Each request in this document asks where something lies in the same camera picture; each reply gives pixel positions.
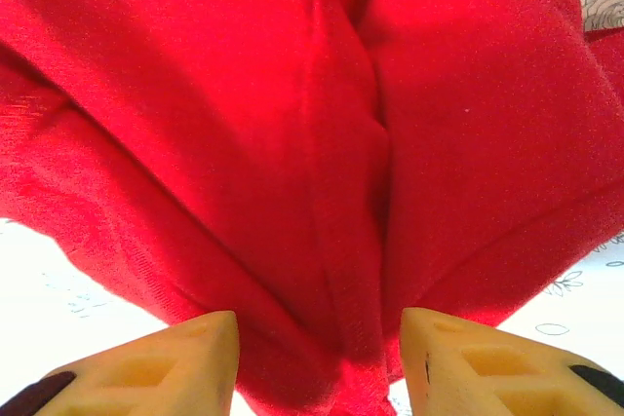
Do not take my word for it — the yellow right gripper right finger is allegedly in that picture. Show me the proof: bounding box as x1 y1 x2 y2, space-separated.
400 307 624 416

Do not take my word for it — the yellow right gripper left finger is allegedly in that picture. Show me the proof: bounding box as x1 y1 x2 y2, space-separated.
0 310 241 416

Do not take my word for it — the red t-shirt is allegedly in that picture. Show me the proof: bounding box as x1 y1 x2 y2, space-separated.
0 0 624 416

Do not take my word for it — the floral tablecloth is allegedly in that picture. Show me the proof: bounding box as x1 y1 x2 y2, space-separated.
0 0 624 416

